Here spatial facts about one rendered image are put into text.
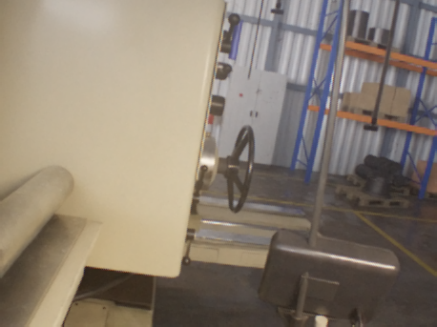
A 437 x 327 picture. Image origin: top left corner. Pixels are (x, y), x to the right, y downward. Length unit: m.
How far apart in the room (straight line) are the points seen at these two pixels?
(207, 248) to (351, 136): 7.96
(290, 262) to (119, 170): 0.51
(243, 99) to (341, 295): 7.56
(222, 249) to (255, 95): 6.41
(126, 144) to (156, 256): 0.34
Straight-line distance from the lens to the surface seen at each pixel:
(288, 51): 9.34
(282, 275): 1.08
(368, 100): 8.69
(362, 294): 1.13
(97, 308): 1.82
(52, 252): 0.92
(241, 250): 2.41
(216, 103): 1.32
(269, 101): 8.63
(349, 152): 10.08
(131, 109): 1.06
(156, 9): 1.07
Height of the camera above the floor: 1.64
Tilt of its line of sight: 10 degrees down
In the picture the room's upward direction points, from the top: 10 degrees clockwise
